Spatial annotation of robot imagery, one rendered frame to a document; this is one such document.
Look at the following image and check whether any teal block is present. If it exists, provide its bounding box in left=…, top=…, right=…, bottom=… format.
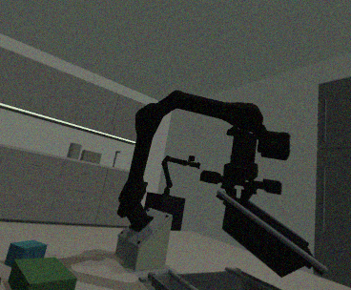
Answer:
left=5, top=240, right=48, bottom=267

